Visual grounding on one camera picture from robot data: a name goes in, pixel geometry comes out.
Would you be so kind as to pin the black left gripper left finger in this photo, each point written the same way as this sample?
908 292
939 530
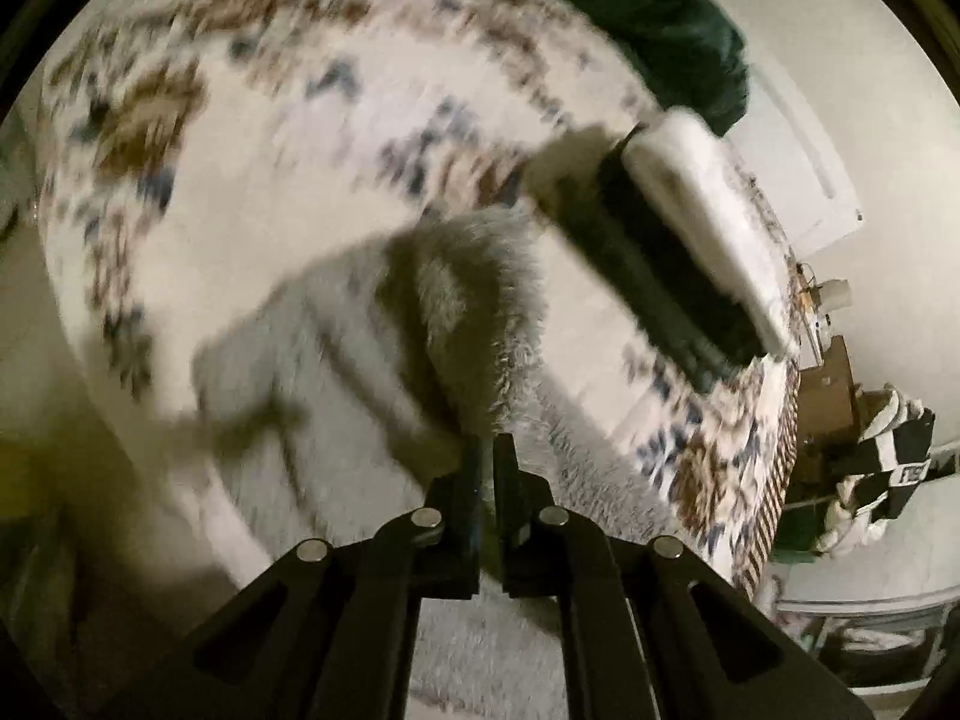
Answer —
326 632

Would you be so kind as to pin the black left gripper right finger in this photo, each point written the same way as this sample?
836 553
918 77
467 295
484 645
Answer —
649 630

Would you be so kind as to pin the grey fluffy pants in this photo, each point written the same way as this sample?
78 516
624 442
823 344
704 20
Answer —
357 383

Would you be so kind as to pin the white open shelf unit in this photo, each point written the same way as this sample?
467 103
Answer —
911 572

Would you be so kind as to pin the black white jacket pile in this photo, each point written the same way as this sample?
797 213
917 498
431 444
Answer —
875 476

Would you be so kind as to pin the brown cardboard box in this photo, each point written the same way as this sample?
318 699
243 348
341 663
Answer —
826 411

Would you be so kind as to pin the folded cream and black clothes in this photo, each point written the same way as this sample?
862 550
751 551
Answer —
664 217

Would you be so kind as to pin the floral cream bed blanket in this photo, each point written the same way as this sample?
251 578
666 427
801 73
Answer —
197 154

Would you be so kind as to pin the dark green garment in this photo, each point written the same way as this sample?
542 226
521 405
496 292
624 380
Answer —
689 53

